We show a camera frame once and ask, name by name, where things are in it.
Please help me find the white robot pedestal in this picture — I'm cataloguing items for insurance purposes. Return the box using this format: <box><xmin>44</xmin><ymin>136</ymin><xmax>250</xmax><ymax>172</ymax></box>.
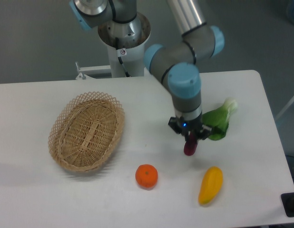
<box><xmin>98</xmin><ymin>12</ymin><xmax>151</xmax><ymax>77</ymax></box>

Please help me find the white metal base frame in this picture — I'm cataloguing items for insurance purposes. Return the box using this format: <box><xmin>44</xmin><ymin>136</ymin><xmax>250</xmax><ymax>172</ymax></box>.
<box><xmin>75</xmin><ymin>61</ymin><xmax>147</xmax><ymax>80</ymax></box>

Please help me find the orange tangerine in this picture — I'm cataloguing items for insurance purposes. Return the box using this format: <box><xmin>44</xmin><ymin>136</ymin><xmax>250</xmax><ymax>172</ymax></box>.
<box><xmin>135</xmin><ymin>164</ymin><xmax>158</xmax><ymax>189</ymax></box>

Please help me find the white frame at right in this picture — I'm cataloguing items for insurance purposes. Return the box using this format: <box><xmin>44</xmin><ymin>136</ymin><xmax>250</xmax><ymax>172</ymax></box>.
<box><xmin>275</xmin><ymin>95</ymin><xmax>294</xmax><ymax>121</ymax></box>

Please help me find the black device at edge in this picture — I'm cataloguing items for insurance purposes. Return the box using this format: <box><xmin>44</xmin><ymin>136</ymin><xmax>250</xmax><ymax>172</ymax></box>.
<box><xmin>281</xmin><ymin>192</ymin><xmax>294</xmax><ymax>218</ymax></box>

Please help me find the woven wicker basket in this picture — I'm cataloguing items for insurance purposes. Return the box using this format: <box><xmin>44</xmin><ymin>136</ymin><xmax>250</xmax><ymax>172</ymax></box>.
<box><xmin>48</xmin><ymin>92</ymin><xmax>125</xmax><ymax>172</ymax></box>

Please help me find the purple sweet potato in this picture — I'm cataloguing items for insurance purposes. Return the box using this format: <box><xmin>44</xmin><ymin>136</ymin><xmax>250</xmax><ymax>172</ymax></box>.
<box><xmin>184</xmin><ymin>133</ymin><xmax>198</xmax><ymax>156</ymax></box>

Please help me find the black cable on pedestal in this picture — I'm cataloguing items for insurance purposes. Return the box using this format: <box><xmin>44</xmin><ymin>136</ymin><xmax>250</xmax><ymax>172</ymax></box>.
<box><xmin>115</xmin><ymin>37</ymin><xmax>131</xmax><ymax>78</ymax></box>

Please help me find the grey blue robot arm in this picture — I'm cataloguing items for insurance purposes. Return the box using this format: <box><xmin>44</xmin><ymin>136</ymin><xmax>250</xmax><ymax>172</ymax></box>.
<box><xmin>69</xmin><ymin>0</ymin><xmax>225</xmax><ymax>141</ymax></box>

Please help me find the yellow mango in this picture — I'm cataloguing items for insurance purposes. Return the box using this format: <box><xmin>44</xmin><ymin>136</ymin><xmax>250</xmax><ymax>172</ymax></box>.
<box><xmin>198</xmin><ymin>166</ymin><xmax>223</xmax><ymax>205</ymax></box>

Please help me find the green bok choy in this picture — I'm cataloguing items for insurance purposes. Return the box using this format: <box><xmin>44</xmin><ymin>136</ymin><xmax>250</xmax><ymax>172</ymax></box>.
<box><xmin>202</xmin><ymin>97</ymin><xmax>238</xmax><ymax>141</ymax></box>

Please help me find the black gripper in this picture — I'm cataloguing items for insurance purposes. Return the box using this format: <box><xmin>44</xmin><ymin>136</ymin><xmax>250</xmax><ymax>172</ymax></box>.
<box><xmin>168</xmin><ymin>114</ymin><xmax>213</xmax><ymax>141</ymax></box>

